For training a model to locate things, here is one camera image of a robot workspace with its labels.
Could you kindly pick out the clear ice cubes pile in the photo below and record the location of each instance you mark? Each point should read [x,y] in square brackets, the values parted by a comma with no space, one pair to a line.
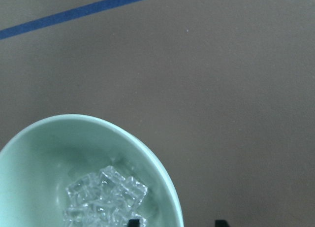
[104,199]

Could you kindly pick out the green ceramic bowl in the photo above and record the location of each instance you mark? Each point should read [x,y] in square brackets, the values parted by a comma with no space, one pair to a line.
[38,163]

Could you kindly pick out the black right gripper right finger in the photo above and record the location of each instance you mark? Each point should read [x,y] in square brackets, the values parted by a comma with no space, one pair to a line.
[221,223]

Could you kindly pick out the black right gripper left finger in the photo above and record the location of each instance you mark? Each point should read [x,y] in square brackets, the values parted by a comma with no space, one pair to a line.
[134,223]

